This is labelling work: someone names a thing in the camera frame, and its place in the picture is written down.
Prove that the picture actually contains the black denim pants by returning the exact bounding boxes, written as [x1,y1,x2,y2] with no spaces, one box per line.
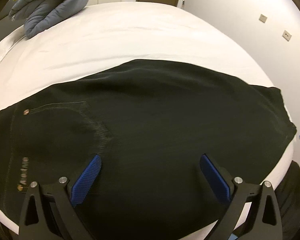
[0,60,296,239]

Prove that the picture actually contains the blue-grey folded duvet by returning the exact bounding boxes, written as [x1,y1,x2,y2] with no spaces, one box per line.
[8,0,89,39]

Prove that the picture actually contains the wall socket plate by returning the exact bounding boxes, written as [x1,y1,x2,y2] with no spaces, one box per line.
[282,30,291,41]

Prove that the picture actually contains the wall switch plate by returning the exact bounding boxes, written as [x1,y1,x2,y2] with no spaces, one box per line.
[259,14,267,23]

